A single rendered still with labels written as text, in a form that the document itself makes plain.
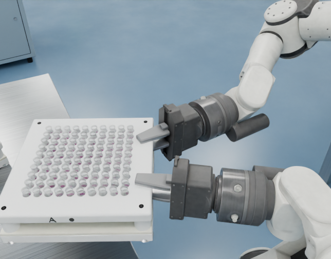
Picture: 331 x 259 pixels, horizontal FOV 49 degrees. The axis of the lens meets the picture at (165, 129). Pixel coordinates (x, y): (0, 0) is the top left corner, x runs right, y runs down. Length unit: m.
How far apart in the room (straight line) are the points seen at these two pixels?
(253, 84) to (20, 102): 0.72
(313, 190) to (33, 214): 0.42
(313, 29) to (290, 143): 1.52
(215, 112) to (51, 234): 0.37
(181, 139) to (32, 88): 0.67
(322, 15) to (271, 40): 0.12
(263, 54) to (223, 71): 2.14
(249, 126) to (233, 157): 1.42
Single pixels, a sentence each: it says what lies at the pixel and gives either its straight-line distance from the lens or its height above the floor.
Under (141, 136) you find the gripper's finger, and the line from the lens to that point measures 0.68.
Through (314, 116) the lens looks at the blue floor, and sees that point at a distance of 2.67.
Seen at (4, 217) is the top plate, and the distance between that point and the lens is 0.62.
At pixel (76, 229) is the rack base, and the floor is 1.00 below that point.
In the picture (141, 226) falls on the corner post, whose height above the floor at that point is 1.01.
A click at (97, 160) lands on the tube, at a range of 0.65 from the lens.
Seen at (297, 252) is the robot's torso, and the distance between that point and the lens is 1.02.
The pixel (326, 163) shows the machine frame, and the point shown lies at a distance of 2.10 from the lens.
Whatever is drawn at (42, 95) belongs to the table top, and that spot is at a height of 0.86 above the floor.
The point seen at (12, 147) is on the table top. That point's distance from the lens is 1.03.
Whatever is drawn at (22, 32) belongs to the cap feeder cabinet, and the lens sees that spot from 3.15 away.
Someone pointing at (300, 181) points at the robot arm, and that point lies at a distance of 0.59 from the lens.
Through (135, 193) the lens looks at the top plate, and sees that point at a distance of 0.59.
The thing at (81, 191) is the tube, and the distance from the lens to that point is 0.61.
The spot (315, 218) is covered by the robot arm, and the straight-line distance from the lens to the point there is 0.55.
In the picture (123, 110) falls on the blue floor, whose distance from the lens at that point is 2.54.
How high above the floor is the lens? 1.49
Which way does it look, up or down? 39 degrees down
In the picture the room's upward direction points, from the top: straight up
